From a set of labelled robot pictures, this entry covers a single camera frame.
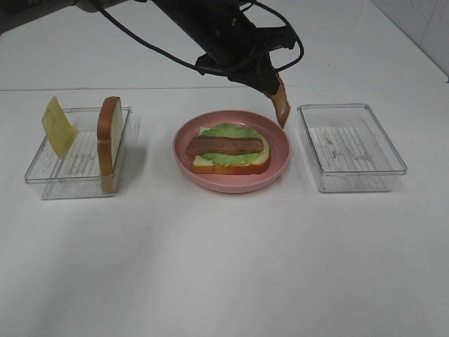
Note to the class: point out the left clear plastic tray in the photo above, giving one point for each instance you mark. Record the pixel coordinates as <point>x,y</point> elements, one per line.
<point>77,175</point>

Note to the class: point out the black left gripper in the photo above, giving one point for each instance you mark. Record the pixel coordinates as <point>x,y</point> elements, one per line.
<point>238,50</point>

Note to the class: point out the right clear plastic tray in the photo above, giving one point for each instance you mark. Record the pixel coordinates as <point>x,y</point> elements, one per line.
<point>348,149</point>

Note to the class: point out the pink round plate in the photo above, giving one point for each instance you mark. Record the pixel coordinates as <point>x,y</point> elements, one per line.
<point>280,151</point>

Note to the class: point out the bread slice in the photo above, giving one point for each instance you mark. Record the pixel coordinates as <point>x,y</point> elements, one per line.
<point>238,170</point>
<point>109,133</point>

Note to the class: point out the bacon strip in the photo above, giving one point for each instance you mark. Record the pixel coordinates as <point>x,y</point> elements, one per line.
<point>224,145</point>
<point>280,103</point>

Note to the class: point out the yellow cheese slice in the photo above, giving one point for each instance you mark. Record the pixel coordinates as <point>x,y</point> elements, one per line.
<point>59,131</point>

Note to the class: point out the green lettuce leaf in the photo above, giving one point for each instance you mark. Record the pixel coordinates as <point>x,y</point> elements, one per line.
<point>233,131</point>

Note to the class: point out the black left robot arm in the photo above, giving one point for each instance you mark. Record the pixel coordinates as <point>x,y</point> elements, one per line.
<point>17,13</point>

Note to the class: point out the clear plastic tray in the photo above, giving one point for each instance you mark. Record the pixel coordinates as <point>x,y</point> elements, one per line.
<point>77,175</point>
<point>348,149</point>

